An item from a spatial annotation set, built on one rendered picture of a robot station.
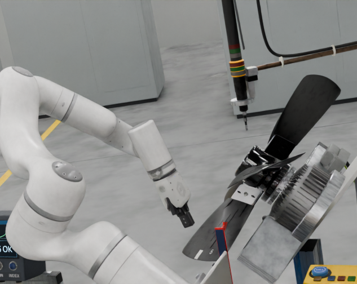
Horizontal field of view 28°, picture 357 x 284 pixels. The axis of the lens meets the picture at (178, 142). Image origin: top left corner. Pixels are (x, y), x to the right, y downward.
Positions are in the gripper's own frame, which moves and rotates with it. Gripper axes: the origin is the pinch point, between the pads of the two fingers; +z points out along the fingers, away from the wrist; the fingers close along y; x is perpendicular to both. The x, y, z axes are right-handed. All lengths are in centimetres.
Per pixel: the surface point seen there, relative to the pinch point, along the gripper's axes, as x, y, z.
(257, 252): -14.2, 4.1, 17.5
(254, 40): 133, 536, -3
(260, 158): -21.1, 20.8, -4.8
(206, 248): -1.7, -0.5, 10.1
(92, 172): 279, 373, 36
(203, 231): 0.6, 7.1, 7.2
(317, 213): -33.7, 11.5, 14.2
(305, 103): -39, 29, -14
